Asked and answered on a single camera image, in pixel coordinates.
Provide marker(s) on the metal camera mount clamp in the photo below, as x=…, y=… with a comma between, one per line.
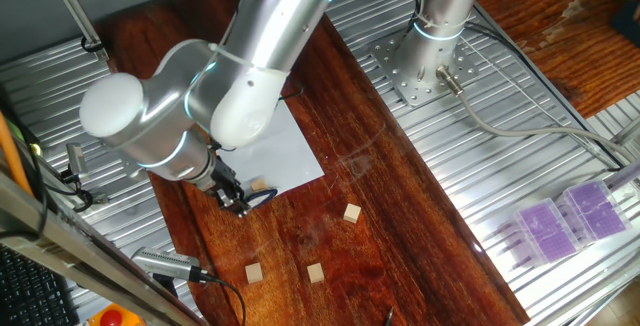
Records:
x=97, y=197

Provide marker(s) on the black box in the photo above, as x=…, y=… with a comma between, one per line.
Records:
x=630, y=23

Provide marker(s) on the glossy brown wooden board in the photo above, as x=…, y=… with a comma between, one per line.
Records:
x=400, y=241

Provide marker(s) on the white paper sheet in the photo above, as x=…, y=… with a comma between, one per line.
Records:
x=285, y=161

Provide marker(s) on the small silver camera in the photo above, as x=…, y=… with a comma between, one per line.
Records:
x=76, y=160

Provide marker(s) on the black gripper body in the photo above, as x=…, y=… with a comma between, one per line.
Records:
x=221, y=178

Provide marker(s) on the steel frame beam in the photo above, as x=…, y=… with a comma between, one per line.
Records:
x=60, y=238

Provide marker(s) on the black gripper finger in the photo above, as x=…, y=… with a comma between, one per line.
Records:
x=241, y=198
x=231, y=206

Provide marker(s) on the small wooden cube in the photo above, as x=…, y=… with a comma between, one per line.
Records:
x=352, y=213
x=254, y=272
x=258, y=184
x=315, y=272

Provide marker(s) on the black keyboard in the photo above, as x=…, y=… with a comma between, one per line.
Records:
x=30, y=291

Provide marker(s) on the black camera stand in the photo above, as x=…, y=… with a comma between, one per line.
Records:
x=165, y=286

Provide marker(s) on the orange emergency stop box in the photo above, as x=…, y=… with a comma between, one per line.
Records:
x=111, y=318

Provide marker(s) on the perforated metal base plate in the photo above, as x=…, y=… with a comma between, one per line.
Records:
x=395, y=73

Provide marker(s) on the thin metal rod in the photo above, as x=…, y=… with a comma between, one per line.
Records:
x=75, y=11

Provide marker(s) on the black pen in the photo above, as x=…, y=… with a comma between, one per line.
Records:
x=389, y=317

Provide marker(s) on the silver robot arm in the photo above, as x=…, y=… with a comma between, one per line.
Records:
x=275, y=26

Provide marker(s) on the blue transparent correction tape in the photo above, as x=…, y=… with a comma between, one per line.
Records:
x=272, y=192

